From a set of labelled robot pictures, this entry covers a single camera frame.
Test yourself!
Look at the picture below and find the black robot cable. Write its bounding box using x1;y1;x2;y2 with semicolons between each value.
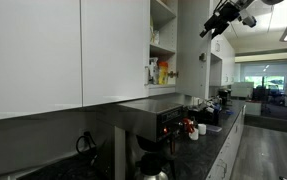
213;0;232;14

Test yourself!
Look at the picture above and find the cupboard carcass with shelves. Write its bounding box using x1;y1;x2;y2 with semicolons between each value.
148;0;179;98

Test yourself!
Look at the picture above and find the white lower cabinet row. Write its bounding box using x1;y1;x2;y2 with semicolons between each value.
206;104;247;180

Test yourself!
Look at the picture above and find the open white cupboard door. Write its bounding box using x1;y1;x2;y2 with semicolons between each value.
175;0;215;100

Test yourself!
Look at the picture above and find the steel commercial coffee maker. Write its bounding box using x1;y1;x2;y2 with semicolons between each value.
97;98;186;180

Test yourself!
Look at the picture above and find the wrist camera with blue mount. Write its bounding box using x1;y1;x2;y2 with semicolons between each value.
238;9;258;28

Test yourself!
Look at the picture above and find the metal door hinge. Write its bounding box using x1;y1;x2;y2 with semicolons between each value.
167;70;180;79

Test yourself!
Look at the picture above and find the steel coffee carafe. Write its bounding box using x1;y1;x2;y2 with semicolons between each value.
134;153;171;180

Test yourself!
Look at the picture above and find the dark countertop appliance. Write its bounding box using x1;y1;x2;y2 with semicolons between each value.
217;88;232;102

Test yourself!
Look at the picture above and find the flat blue-grey container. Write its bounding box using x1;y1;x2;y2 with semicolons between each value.
205;124;223;134

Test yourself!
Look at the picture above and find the yellow canister with orange lid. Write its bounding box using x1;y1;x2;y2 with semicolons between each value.
157;61;169;85

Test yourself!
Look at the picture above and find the white paper cup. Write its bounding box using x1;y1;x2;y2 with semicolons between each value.
188;127;200;141
197;123;207;136

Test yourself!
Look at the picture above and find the pale food packet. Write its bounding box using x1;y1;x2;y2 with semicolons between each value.
149;16;161;45

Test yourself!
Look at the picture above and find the black condiment organizer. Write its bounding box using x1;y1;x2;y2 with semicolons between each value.
186;99;221;127

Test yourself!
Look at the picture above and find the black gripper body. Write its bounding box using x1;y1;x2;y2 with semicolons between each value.
204;2;241;29

